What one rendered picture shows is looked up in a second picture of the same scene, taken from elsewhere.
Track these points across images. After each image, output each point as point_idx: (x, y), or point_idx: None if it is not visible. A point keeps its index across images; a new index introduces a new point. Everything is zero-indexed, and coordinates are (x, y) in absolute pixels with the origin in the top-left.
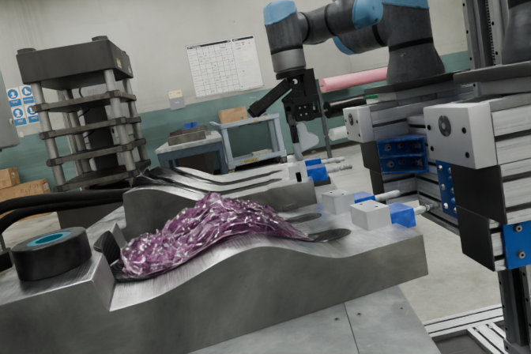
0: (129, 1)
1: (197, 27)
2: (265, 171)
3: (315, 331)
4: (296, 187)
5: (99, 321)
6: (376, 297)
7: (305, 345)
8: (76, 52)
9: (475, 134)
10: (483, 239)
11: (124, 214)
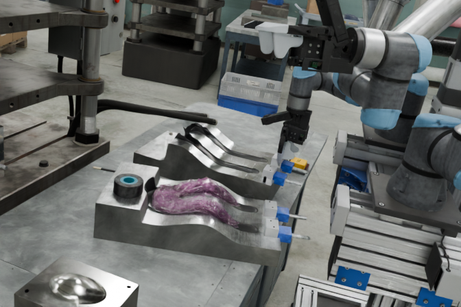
0: None
1: None
2: (259, 154)
3: (213, 266)
4: (260, 185)
5: (137, 224)
6: (247, 265)
7: (205, 269)
8: None
9: (335, 218)
10: (331, 264)
11: (167, 142)
